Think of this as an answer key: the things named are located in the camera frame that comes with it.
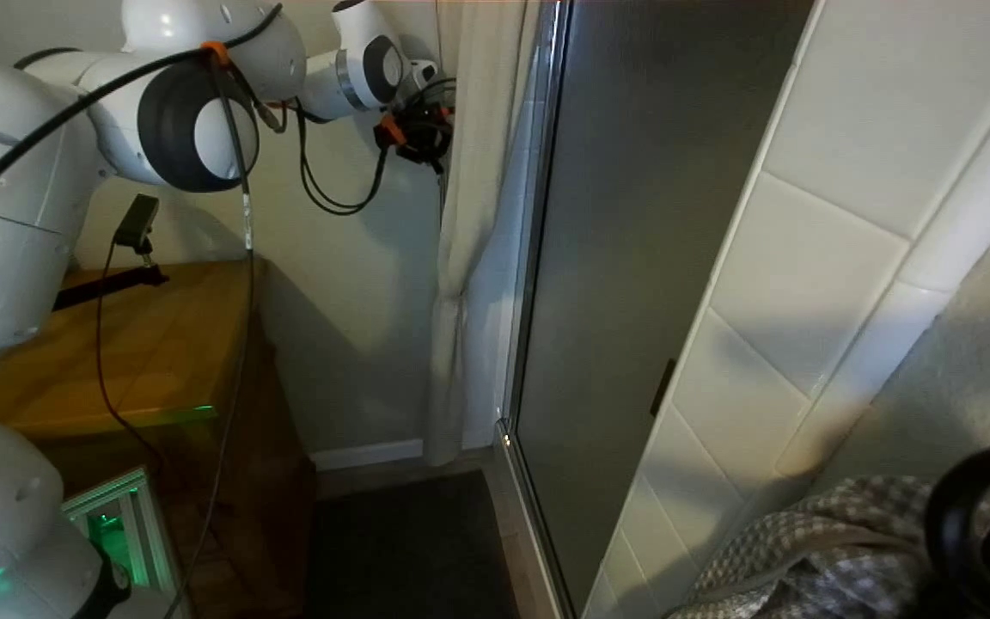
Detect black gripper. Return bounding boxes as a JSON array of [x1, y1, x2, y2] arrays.
[[374, 80, 457, 177]]

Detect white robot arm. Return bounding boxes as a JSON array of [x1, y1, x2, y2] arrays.
[[0, 0, 438, 619]]

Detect cream fabric curtain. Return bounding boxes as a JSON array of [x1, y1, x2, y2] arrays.
[[422, 0, 543, 466]]

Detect wooden table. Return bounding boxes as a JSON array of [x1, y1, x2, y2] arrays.
[[0, 260, 314, 619]]

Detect green lit control box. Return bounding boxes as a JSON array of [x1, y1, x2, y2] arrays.
[[62, 468, 191, 619]]

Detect grey checkered cloth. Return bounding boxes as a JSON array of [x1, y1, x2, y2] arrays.
[[666, 476, 990, 619]]

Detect black curled metal scroll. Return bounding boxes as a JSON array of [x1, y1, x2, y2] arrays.
[[918, 449, 990, 619]]

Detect glass door with frame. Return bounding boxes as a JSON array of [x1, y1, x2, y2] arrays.
[[511, 0, 816, 617]]

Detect black camera on stand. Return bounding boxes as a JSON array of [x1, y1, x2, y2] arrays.
[[55, 192, 164, 310]]

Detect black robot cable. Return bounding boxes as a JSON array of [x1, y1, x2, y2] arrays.
[[0, 0, 406, 619]]

